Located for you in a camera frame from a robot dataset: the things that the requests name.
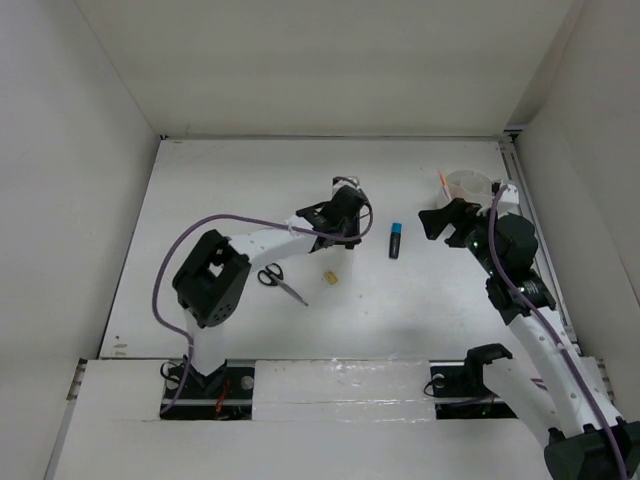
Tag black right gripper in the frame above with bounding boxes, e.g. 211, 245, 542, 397
417, 197, 503, 277

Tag red pink pen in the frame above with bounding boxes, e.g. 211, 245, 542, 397
438, 170, 452, 204

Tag blue cap black highlighter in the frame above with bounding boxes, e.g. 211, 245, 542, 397
388, 222, 402, 260

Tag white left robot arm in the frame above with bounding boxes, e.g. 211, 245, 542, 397
158, 177, 372, 397

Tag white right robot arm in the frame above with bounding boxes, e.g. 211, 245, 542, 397
418, 199, 639, 479

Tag white round divided container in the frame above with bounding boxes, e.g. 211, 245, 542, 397
436, 170, 493, 208

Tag yellow eraser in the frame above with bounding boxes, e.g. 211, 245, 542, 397
324, 271, 338, 285

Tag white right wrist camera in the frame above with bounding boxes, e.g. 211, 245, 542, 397
491, 180, 520, 217

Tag black handled scissors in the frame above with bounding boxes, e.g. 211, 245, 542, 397
257, 263, 309, 307

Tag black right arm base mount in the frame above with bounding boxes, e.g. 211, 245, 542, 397
423, 343, 517, 420

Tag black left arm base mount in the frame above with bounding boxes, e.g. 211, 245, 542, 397
159, 363, 255, 421

